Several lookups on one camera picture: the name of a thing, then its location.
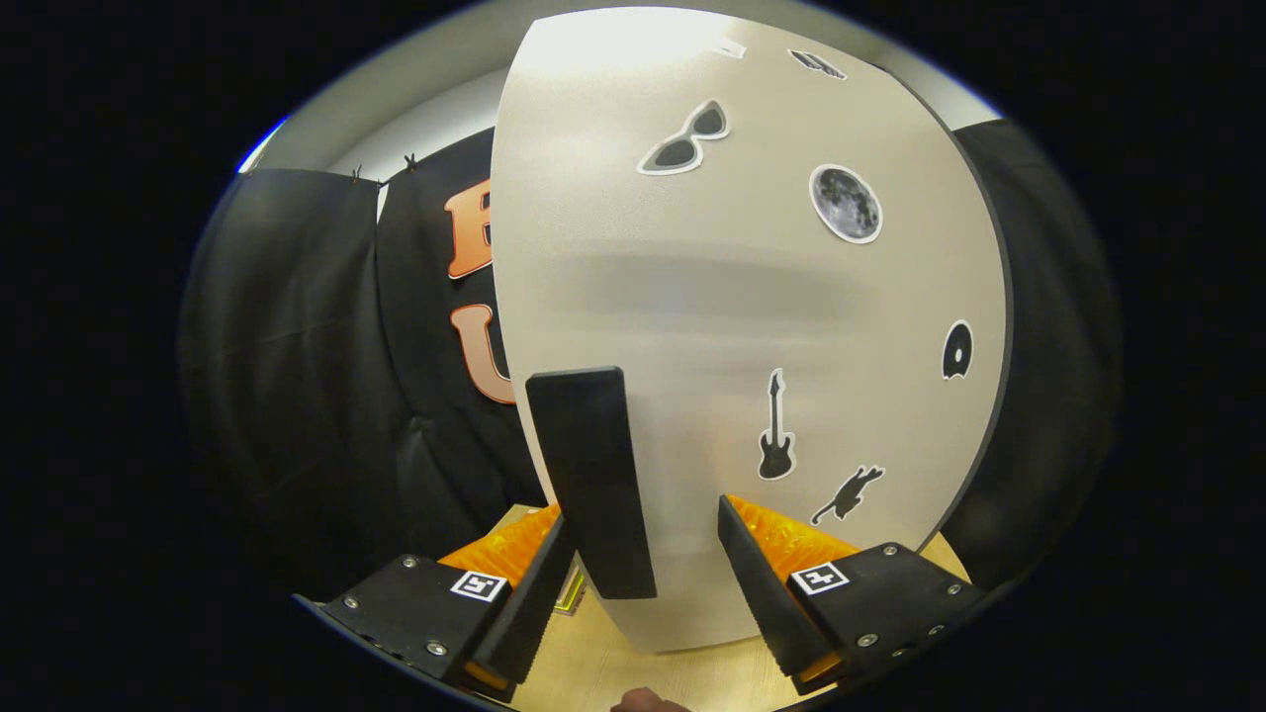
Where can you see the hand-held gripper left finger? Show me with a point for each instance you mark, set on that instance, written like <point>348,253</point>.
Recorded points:
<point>534,603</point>

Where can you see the dark grey shoe cabinet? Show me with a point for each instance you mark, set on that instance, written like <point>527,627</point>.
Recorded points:
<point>1004,316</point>

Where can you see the beige shoe cabinet door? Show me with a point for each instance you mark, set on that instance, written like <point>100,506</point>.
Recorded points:
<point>742,297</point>

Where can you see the ceiling light strip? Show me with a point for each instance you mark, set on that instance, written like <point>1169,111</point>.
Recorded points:
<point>259,148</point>

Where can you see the yellow edged book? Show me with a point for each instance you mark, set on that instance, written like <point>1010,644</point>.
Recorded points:
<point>571,593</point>

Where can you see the black backdrop cloth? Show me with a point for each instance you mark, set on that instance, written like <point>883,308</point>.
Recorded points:
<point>297,346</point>

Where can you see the row of black cloth clips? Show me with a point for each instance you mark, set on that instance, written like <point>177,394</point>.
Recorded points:
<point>409,161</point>

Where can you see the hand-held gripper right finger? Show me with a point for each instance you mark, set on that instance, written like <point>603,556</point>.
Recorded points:
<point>762,593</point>

